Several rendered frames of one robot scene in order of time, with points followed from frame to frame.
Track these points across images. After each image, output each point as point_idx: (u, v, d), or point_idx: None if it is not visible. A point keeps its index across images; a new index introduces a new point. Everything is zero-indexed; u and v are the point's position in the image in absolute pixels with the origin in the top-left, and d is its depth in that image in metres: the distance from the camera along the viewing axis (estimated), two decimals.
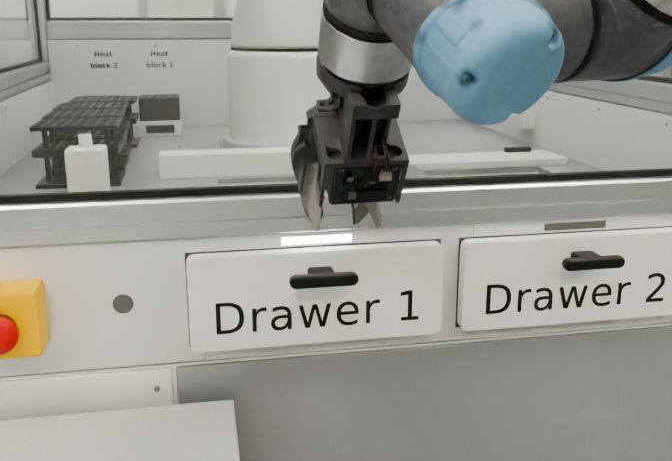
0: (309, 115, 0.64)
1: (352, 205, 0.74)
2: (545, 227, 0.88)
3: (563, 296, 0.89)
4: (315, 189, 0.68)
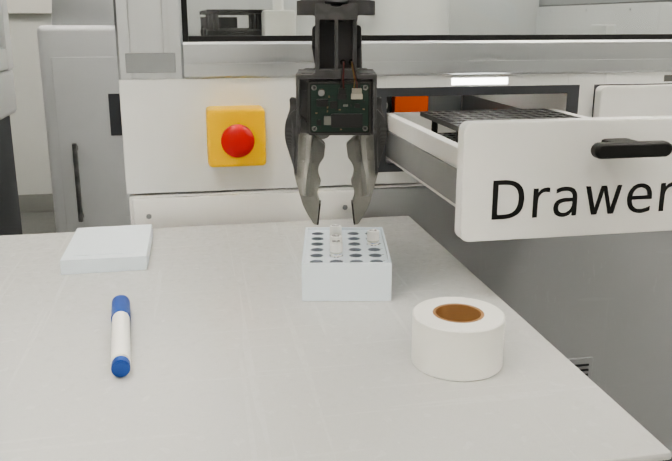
0: None
1: (351, 202, 0.74)
2: (664, 78, 1.05)
3: None
4: (305, 156, 0.70)
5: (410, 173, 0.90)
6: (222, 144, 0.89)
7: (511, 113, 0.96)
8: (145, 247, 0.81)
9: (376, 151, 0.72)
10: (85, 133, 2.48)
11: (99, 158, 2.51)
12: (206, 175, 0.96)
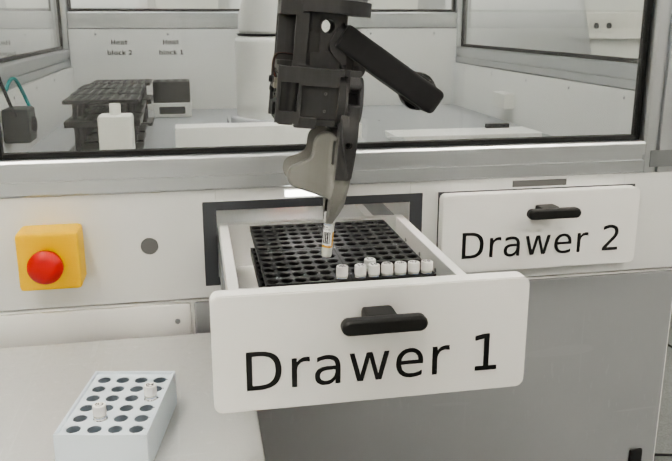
0: None
1: (334, 202, 0.73)
2: (513, 184, 1.02)
3: (529, 244, 1.03)
4: (313, 147, 0.75)
5: None
6: (28, 272, 0.86)
7: (340, 230, 0.93)
8: None
9: (337, 157, 0.69)
10: None
11: None
12: (27, 293, 0.93)
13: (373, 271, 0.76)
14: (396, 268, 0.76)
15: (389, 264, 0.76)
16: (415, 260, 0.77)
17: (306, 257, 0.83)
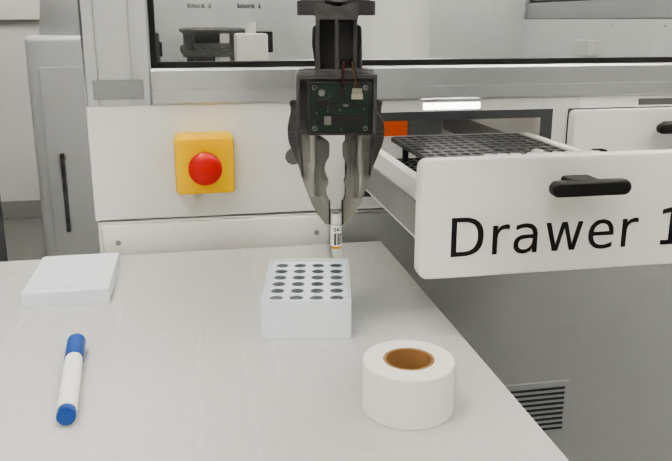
0: None
1: (341, 201, 0.74)
2: (639, 102, 1.04)
3: None
4: (310, 158, 0.70)
5: (379, 201, 0.89)
6: (189, 172, 0.88)
7: (482, 139, 0.95)
8: (108, 279, 0.80)
9: (371, 153, 0.72)
10: (73, 143, 2.47)
11: (87, 168, 2.50)
12: (176, 201, 0.96)
13: None
14: None
15: (560, 152, 0.78)
16: (583, 150, 0.80)
17: (466, 154, 0.85)
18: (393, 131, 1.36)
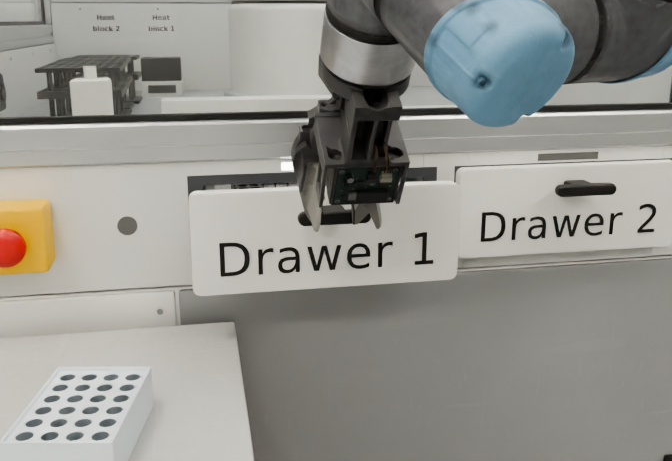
0: (310, 115, 0.64)
1: (352, 205, 0.74)
2: (539, 157, 0.91)
3: (556, 225, 0.91)
4: (315, 189, 0.68)
5: None
6: None
7: None
8: None
9: None
10: None
11: None
12: None
13: None
14: None
15: None
16: None
17: (277, 181, 0.95)
18: None
